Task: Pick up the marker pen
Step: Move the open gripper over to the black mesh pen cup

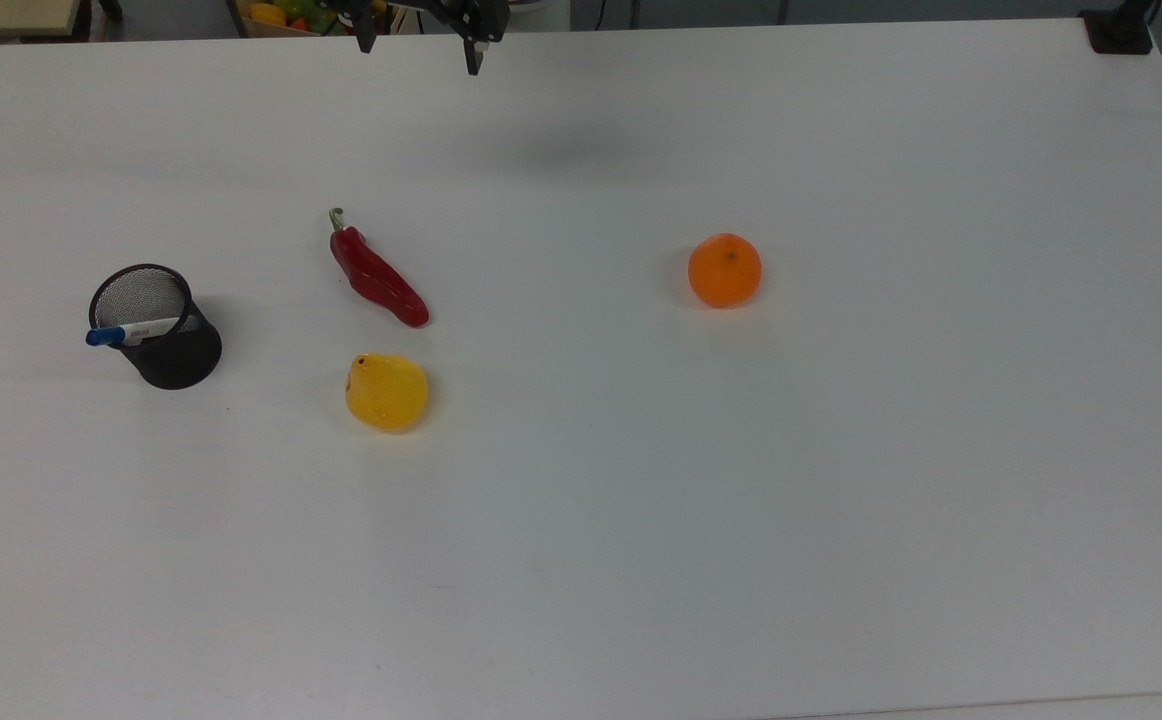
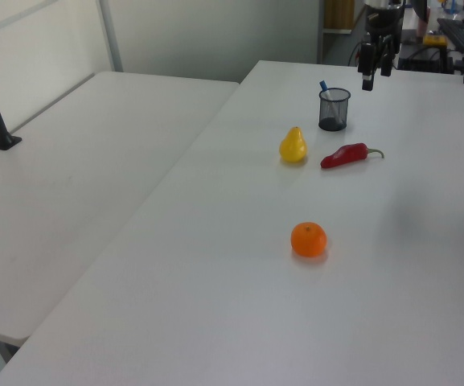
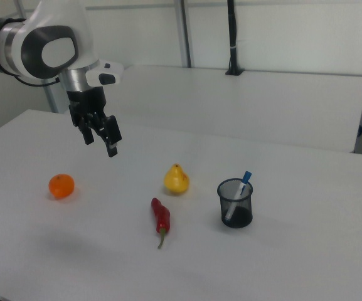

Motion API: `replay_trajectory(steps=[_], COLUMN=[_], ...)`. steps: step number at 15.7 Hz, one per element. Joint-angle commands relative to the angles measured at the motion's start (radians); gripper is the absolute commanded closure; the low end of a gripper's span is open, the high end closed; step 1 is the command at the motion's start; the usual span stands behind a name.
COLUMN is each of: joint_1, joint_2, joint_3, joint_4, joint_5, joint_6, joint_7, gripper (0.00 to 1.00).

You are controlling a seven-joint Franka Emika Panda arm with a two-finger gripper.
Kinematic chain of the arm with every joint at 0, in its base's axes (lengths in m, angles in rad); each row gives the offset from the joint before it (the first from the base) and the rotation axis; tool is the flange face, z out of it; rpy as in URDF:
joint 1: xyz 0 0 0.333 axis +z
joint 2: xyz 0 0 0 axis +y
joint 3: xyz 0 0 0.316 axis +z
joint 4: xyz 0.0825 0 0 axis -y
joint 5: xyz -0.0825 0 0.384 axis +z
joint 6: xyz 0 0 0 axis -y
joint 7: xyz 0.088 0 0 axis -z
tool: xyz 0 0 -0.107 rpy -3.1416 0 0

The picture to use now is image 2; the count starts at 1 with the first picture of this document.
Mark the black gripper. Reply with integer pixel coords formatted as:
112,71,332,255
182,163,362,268
357,6,404,92

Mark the yellow toy pear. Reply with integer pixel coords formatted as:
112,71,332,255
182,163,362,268
278,125,309,164

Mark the white partition frame post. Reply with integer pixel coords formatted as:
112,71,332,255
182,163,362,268
97,0,125,74

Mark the black equipment box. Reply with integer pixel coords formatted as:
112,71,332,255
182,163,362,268
396,39,457,74

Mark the yellow device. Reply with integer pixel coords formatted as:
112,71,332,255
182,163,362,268
421,34,449,49

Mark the pink bottle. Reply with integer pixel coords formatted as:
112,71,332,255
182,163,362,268
416,6,431,38

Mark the white side table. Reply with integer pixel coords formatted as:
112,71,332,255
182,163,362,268
0,71,241,347

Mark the blue white marker pen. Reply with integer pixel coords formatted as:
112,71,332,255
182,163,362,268
318,80,346,124

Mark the red toy chili pepper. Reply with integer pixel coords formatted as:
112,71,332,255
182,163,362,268
320,142,386,170

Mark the black keyboard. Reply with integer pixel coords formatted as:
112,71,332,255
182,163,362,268
436,17,464,52

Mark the orange toy tangerine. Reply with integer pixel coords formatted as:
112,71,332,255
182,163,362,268
289,221,328,259

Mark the black mesh pen cup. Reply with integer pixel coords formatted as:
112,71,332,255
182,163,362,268
318,87,352,132

